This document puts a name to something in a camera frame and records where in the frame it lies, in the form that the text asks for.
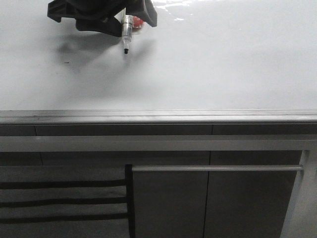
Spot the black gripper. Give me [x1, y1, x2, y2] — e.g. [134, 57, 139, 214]
[47, 0, 158, 36]

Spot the whiteboard marker with red cap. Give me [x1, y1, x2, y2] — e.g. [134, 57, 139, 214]
[121, 9, 144, 54]

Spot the grey metal hanging rod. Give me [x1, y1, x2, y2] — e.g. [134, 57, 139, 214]
[132, 165, 304, 172]

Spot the grey cloth with black stripes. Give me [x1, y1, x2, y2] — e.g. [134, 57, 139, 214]
[0, 166, 135, 238]

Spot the white whiteboard with aluminium frame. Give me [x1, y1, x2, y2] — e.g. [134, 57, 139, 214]
[0, 0, 317, 124]

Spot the white metal stand frame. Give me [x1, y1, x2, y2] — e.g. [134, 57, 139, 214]
[0, 135, 317, 238]

